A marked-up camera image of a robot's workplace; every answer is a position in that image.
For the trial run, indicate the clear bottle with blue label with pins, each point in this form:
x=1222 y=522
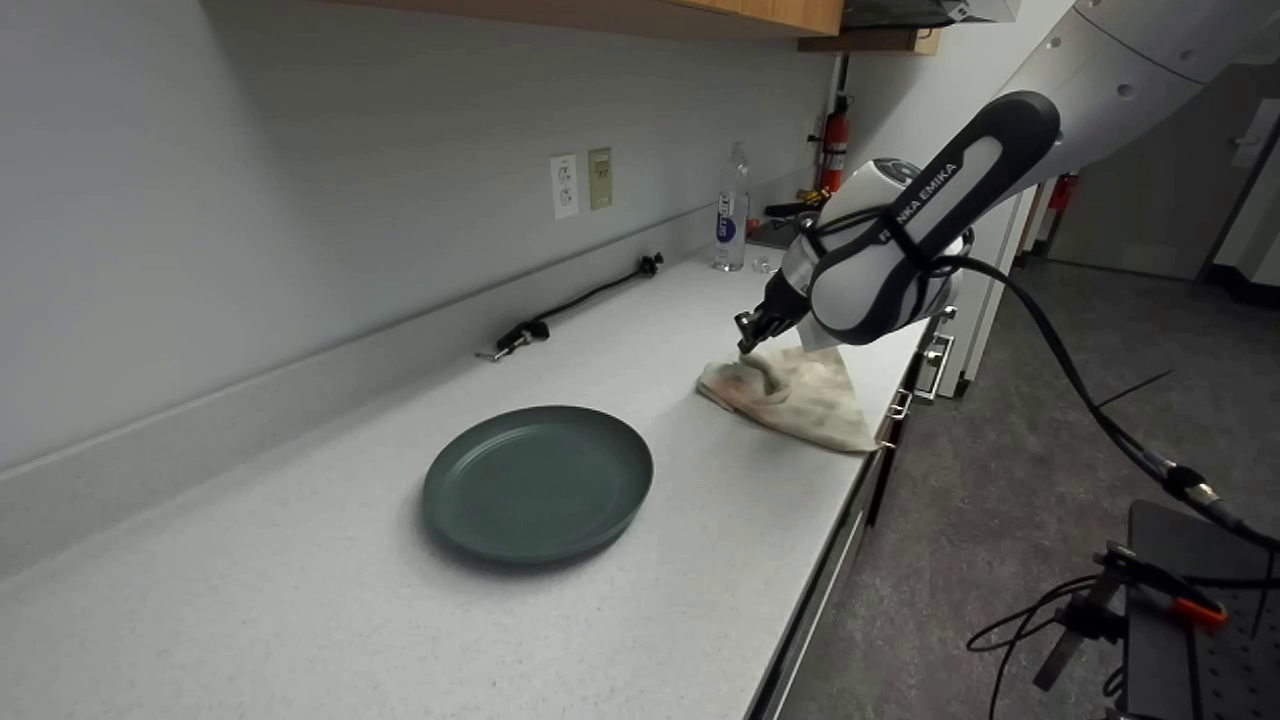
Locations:
x=728 y=221

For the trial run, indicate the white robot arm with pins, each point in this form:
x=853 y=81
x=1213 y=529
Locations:
x=973 y=175

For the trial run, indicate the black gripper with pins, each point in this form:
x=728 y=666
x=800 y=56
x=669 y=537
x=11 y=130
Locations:
x=782 y=306

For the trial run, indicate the white electrical outlet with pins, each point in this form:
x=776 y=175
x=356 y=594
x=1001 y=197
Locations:
x=567 y=184

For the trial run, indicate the red fire extinguisher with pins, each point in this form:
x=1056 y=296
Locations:
x=834 y=143

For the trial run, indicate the black side table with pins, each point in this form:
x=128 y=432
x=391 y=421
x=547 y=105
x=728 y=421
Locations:
x=1200 y=640

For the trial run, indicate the wooden upper cabinet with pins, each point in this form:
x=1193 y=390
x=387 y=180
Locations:
x=643 y=14

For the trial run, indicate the wall power outlets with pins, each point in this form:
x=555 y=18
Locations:
x=603 y=179

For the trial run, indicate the cream cloth towel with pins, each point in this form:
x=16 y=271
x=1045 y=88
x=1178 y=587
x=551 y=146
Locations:
x=800 y=396

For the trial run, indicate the dark green plate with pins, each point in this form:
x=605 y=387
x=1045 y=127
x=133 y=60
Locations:
x=540 y=482

